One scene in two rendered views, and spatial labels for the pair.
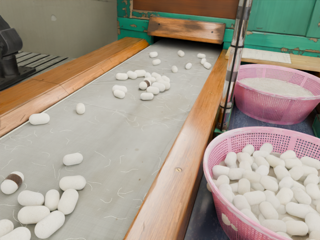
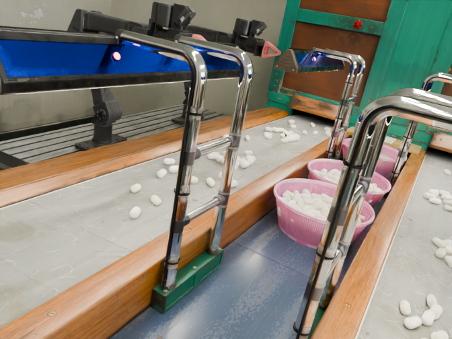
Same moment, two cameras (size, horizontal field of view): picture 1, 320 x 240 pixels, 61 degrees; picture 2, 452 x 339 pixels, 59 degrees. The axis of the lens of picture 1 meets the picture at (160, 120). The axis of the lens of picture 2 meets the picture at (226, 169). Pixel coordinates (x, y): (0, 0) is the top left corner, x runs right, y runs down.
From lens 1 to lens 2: 96 cm
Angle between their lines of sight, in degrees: 12
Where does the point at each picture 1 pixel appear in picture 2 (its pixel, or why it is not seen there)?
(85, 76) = (247, 124)
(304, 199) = not seen: hidden behind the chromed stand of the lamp
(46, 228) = (245, 163)
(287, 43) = (397, 130)
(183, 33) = (317, 110)
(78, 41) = (218, 104)
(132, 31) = (277, 103)
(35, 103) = (223, 130)
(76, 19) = (222, 84)
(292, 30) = (401, 122)
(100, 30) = not seen: hidden behind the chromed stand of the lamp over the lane
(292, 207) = not seen: hidden behind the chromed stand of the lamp
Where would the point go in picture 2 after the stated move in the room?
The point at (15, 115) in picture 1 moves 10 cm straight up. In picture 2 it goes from (216, 133) to (220, 107)
